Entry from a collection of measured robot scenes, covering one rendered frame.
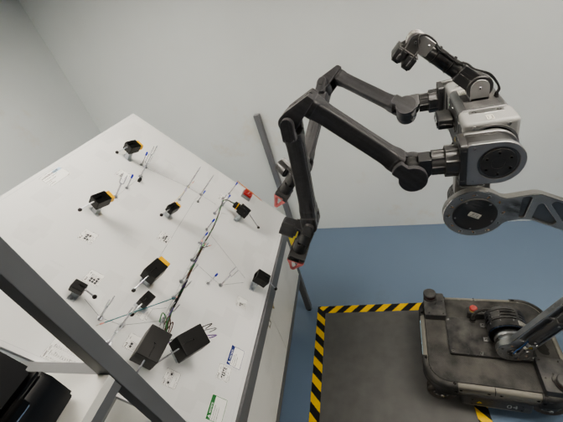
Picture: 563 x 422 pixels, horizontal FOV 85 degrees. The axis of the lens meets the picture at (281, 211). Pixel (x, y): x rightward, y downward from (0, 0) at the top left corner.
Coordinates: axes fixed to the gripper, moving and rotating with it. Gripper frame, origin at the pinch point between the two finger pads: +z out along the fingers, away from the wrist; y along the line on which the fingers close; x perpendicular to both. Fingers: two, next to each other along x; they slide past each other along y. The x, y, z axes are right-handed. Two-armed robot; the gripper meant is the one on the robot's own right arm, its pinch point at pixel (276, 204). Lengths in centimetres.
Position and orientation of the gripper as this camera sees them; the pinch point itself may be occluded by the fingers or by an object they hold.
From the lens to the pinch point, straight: 150.1
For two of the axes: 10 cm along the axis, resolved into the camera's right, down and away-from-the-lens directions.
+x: 8.5, 5.3, -0.1
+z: -4.3, 7.1, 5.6
